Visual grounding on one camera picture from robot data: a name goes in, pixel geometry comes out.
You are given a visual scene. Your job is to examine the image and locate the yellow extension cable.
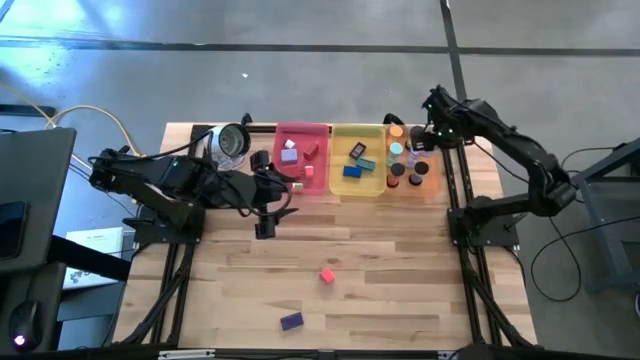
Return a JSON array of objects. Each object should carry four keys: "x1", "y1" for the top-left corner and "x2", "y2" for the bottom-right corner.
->
[{"x1": 0, "y1": 82, "x2": 146, "y2": 171}]

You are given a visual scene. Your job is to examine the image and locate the black smartphone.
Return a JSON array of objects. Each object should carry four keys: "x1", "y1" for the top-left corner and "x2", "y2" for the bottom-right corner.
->
[{"x1": 0, "y1": 200, "x2": 29, "y2": 261}]

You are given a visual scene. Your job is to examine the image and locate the orange translucent plastic bin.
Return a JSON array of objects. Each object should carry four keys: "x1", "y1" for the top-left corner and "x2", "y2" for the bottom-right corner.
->
[{"x1": 384, "y1": 123, "x2": 446, "y2": 197}]

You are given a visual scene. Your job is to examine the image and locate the white round desk lamp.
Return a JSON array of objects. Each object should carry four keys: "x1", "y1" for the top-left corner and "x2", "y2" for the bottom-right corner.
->
[{"x1": 204, "y1": 122, "x2": 252, "y2": 171}]

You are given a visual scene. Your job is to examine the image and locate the dark grey desk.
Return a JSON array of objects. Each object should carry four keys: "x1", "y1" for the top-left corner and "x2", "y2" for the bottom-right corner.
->
[{"x1": 0, "y1": 127, "x2": 77, "y2": 274}]

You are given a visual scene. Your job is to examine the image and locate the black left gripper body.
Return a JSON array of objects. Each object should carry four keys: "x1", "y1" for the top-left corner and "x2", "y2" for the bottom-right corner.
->
[{"x1": 247, "y1": 148, "x2": 297, "y2": 241}]

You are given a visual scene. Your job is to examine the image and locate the purple rectangular box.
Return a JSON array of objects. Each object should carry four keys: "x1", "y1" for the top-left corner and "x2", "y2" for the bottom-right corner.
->
[{"x1": 279, "y1": 311, "x2": 305, "y2": 332}]

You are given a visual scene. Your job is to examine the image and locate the white paper booklet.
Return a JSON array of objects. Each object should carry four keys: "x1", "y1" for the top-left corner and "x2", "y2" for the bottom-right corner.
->
[{"x1": 62, "y1": 227, "x2": 125, "y2": 291}]

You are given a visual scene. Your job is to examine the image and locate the black left wrist camera cable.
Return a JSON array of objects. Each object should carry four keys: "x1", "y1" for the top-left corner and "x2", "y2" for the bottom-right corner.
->
[{"x1": 234, "y1": 164, "x2": 296, "y2": 219}]

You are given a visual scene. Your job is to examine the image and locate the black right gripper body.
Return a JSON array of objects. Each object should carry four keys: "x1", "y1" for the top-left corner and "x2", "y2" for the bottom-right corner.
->
[{"x1": 421, "y1": 83, "x2": 467, "y2": 151}]

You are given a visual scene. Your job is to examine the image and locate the yellow translucent plastic bin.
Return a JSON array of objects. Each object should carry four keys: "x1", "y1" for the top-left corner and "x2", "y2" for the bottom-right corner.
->
[{"x1": 328, "y1": 123, "x2": 389, "y2": 197}]

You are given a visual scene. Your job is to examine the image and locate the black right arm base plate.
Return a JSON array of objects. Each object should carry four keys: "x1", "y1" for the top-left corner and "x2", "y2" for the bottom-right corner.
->
[{"x1": 447, "y1": 209, "x2": 521, "y2": 247}]

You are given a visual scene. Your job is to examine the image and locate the black computer mouse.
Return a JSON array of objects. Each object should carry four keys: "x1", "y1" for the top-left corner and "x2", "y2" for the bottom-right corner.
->
[{"x1": 7, "y1": 299, "x2": 44, "y2": 351}]

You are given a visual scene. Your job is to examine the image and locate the thin black arm supply cable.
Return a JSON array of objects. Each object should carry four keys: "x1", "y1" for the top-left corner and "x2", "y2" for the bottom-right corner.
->
[{"x1": 469, "y1": 139, "x2": 509, "y2": 174}]

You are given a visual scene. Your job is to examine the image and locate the black capped blue hourglass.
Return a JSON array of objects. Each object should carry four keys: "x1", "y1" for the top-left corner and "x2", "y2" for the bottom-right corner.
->
[{"x1": 408, "y1": 160, "x2": 430, "y2": 187}]

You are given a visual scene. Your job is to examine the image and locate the flat black bar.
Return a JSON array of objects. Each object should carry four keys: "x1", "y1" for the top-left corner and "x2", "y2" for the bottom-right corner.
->
[{"x1": 0, "y1": 104, "x2": 56, "y2": 117}]

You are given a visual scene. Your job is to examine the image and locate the black floor cable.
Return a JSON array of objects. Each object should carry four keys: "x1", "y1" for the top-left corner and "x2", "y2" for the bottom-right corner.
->
[{"x1": 529, "y1": 214, "x2": 640, "y2": 303}]

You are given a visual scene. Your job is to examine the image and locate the black capped red hourglass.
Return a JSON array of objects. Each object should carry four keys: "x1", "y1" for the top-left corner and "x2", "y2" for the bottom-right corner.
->
[{"x1": 386, "y1": 162, "x2": 406, "y2": 189}]

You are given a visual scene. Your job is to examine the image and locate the pink translucent plastic bin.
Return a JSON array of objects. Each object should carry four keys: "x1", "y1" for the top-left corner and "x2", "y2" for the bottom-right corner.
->
[{"x1": 272, "y1": 122, "x2": 332, "y2": 196}]

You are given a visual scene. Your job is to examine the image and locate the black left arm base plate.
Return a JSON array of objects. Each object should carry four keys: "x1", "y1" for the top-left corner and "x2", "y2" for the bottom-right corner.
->
[{"x1": 122, "y1": 207, "x2": 206, "y2": 246}]

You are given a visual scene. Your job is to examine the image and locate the grey metal cart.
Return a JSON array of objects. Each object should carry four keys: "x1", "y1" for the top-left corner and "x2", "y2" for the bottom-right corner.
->
[{"x1": 567, "y1": 137, "x2": 640, "y2": 294}]

